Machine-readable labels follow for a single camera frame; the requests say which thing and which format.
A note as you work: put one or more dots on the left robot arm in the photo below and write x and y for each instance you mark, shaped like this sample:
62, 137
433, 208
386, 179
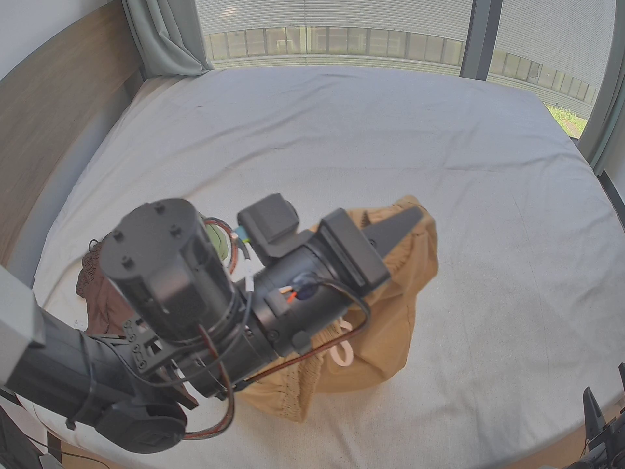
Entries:
161, 271

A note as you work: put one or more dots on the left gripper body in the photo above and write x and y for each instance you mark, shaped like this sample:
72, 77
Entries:
302, 296

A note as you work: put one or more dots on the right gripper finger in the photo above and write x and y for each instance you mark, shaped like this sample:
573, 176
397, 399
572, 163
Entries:
593, 418
622, 376

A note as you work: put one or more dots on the bed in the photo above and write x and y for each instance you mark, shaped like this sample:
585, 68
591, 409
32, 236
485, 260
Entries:
390, 139

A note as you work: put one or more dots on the grey-green curtain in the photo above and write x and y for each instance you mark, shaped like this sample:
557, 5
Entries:
156, 27

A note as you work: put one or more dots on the green garment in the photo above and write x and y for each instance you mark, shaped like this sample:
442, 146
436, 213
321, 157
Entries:
215, 235

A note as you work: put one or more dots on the brown shorts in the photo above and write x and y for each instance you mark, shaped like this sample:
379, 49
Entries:
95, 281

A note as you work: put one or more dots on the window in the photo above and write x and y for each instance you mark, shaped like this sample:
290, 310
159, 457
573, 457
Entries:
342, 8

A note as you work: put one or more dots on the tan shorts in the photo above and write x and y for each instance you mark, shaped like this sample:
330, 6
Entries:
410, 310

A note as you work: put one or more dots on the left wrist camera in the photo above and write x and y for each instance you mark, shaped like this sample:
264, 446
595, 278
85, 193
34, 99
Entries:
268, 223

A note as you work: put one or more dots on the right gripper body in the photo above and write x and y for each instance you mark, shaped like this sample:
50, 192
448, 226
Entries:
608, 450

